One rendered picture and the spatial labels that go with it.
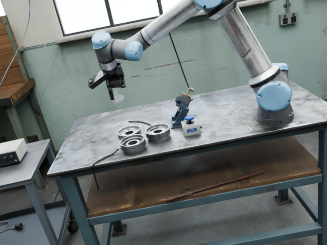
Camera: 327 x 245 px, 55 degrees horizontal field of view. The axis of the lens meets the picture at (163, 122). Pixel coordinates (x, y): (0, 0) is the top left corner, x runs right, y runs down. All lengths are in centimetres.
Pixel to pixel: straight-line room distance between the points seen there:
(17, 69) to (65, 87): 42
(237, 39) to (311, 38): 214
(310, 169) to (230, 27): 74
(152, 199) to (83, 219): 31
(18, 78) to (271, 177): 226
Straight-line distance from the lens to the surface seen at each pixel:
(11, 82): 303
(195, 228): 206
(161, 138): 130
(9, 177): 173
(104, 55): 129
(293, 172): 150
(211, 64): 295
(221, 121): 141
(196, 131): 131
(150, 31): 133
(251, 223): 206
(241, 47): 113
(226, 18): 112
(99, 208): 147
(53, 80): 304
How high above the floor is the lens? 138
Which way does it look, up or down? 23 degrees down
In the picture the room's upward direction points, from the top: 11 degrees counter-clockwise
